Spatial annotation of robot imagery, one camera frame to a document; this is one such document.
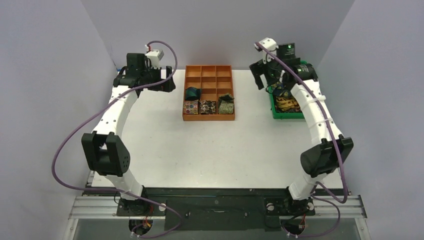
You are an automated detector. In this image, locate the green plastic bin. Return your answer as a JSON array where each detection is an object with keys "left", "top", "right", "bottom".
[{"left": 265, "top": 60, "right": 304, "bottom": 120}]

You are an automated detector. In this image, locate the olive floral patterned tie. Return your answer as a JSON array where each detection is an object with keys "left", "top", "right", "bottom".
[{"left": 217, "top": 93, "right": 235, "bottom": 115}]

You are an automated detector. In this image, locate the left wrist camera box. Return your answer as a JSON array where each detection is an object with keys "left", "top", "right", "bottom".
[{"left": 145, "top": 49, "right": 164, "bottom": 69}]

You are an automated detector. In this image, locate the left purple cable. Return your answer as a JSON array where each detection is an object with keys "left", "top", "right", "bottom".
[{"left": 51, "top": 40, "right": 184, "bottom": 239}]

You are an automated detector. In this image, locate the rolled dotted colourful tie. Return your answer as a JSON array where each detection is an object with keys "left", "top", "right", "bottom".
[{"left": 182, "top": 100, "right": 200, "bottom": 115}]

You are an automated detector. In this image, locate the purple cable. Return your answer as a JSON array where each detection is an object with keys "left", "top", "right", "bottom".
[
  {"left": 255, "top": 42, "right": 349, "bottom": 239},
  {"left": 51, "top": 40, "right": 184, "bottom": 239}
]

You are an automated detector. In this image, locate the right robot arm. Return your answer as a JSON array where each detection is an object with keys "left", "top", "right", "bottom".
[{"left": 249, "top": 38, "right": 354, "bottom": 216}]

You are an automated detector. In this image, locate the pile of patterned ties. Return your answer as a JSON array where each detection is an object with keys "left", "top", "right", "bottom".
[{"left": 266, "top": 82, "right": 301, "bottom": 114}]

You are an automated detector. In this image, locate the orange compartment tray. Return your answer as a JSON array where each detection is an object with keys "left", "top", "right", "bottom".
[{"left": 182, "top": 65, "right": 235, "bottom": 121}]

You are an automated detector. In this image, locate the rolled black floral tie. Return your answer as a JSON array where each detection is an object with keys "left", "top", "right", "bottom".
[{"left": 199, "top": 100, "right": 217, "bottom": 115}]

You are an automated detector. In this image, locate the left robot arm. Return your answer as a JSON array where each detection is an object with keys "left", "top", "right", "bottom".
[{"left": 81, "top": 49, "right": 176, "bottom": 216}]

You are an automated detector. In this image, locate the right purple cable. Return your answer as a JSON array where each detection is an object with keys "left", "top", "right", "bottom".
[{"left": 255, "top": 42, "right": 349, "bottom": 239}]

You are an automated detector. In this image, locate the rolled dark green tie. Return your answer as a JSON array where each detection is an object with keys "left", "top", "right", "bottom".
[{"left": 184, "top": 86, "right": 202, "bottom": 101}]

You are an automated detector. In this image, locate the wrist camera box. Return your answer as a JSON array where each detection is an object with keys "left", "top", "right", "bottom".
[
  {"left": 145, "top": 49, "right": 164, "bottom": 69},
  {"left": 254, "top": 37, "right": 279, "bottom": 64}
]

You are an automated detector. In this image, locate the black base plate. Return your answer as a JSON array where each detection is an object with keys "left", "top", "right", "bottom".
[{"left": 90, "top": 187, "right": 338, "bottom": 234}]

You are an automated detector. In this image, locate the aluminium frame rail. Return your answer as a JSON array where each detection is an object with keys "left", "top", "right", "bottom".
[{"left": 62, "top": 196, "right": 371, "bottom": 240}]

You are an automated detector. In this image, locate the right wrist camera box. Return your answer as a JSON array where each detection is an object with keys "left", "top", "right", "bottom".
[{"left": 254, "top": 37, "right": 279, "bottom": 64}]

